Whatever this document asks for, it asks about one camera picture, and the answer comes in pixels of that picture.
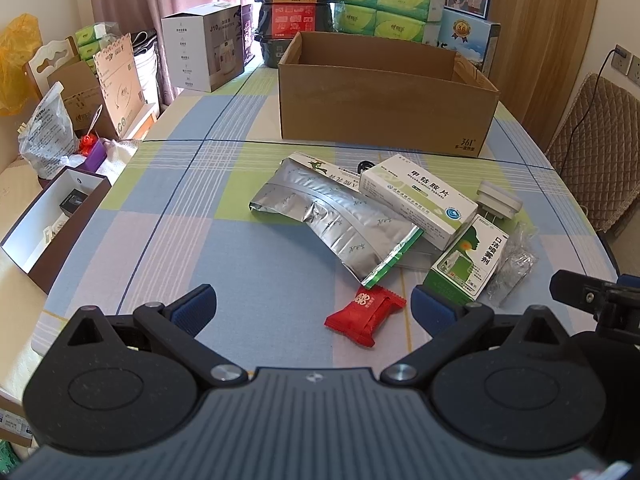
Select wall socket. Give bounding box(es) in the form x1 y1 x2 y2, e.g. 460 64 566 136
611 44 640 86

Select checked tablecloth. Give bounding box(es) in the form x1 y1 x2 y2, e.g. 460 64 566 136
32 63 617 373

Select yellow plastic bag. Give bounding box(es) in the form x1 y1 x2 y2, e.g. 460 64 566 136
0 13 42 116

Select red candy wrapper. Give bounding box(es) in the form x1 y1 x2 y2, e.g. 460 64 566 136
324 285 406 348

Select open kraft packaging box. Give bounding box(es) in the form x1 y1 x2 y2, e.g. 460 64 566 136
23 35 157 141

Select clear plastic bag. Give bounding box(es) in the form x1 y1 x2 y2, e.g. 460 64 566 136
485 222 538 308

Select red black stacked container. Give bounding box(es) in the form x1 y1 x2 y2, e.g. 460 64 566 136
255 3 334 41

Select silver foil pouch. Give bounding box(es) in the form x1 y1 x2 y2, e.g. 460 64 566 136
250 155 423 288

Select green tissue pack stack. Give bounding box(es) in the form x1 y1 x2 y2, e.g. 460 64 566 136
334 0 445 47

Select white plastic bag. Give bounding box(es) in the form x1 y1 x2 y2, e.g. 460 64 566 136
17 81 79 180

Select brown open gift box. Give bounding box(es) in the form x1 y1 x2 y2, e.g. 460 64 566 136
1 168 111 294

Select white appliance box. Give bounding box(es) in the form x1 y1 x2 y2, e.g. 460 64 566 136
162 2 245 92

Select white plug adapter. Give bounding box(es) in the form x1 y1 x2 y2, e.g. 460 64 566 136
476 180 523 220

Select green throat spray box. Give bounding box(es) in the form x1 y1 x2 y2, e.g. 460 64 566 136
423 214 509 306

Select white green tablet box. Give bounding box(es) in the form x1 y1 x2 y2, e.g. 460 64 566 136
359 154 477 250

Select blue award box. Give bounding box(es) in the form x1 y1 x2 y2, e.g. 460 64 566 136
437 9 501 78

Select brown cardboard box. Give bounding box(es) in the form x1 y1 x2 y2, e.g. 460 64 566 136
278 32 499 157

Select white ointment box with bird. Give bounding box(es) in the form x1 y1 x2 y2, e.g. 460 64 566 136
288 152 360 191

